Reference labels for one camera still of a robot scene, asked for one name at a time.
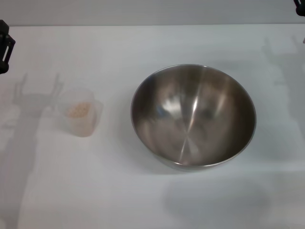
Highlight stainless steel mixing bowl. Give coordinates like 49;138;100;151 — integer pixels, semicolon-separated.
130;63;257;173

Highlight white rice grains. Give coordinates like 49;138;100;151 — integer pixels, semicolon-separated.
68;102;92;120

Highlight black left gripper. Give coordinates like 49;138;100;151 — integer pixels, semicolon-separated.
0;20;16;75

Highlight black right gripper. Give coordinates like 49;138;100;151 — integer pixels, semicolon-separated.
294;0;305;16

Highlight clear plastic measuring cup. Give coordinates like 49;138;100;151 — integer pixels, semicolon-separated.
57;90;103;138

